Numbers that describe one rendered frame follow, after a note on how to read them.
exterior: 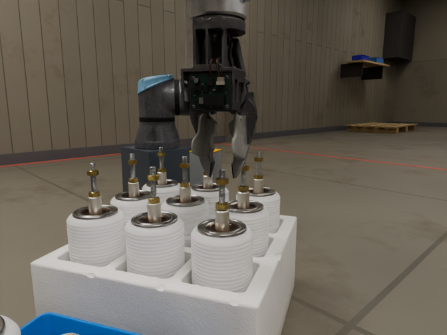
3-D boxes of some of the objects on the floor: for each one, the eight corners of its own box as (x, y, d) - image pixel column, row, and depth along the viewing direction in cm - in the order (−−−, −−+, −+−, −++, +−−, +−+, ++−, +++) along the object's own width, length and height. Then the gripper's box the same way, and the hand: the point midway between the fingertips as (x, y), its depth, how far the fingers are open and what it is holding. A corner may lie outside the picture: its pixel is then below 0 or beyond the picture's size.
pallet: (372, 127, 668) (372, 121, 666) (420, 129, 609) (420, 123, 607) (341, 131, 582) (342, 124, 580) (393, 134, 523) (394, 127, 521)
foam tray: (39, 357, 60) (28, 262, 57) (154, 262, 96) (151, 201, 93) (255, 425, 47) (258, 307, 44) (294, 286, 84) (297, 216, 80)
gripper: (164, 17, 43) (169, 184, 46) (251, 10, 39) (249, 189, 43) (190, 31, 51) (193, 172, 55) (264, 26, 48) (261, 176, 51)
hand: (223, 167), depth 51 cm, fingers open, 3 cm apart
